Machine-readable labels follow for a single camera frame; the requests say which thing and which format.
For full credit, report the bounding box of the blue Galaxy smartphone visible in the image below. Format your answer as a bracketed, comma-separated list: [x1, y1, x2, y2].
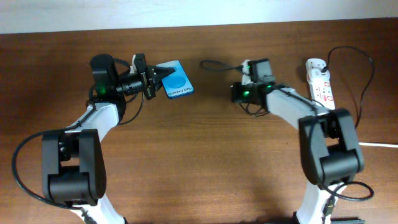
[157, 60, 194, 99]

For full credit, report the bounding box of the black USB charging cable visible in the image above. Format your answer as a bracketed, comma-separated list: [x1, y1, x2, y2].
[320, 45, 376, 130]

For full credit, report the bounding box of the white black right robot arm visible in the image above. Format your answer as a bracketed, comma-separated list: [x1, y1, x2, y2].
[231, 58, 371, 223]

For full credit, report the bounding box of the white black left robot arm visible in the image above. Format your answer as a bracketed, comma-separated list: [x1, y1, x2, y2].
[42, 54, 176, 223]

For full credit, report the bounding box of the white USB charger adapter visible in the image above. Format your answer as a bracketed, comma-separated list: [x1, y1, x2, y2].
[307, 68, 330, 83]

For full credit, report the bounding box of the white power strip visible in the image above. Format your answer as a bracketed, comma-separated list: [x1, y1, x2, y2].
[305, 58, 335, 110]

